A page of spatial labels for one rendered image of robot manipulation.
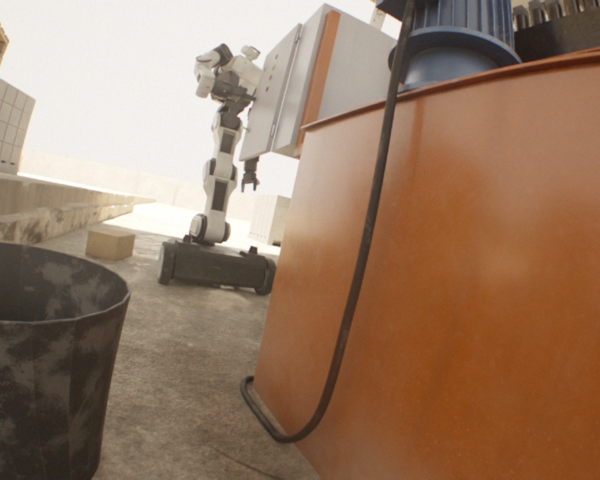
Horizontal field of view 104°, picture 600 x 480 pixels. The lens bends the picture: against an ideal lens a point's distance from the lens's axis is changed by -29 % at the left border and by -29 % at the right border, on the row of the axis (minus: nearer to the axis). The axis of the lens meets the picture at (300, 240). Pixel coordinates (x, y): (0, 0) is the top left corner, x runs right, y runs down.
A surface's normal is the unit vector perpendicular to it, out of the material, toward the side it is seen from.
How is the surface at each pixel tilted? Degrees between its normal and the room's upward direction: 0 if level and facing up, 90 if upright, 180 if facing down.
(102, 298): 81
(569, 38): 90
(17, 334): 99
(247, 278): 90
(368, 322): 90
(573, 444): 90
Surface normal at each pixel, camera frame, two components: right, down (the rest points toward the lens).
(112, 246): 0.16, 0.07
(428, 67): -0.75, -0.26
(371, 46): 0.39, 0.11
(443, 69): -0.53, -0.20
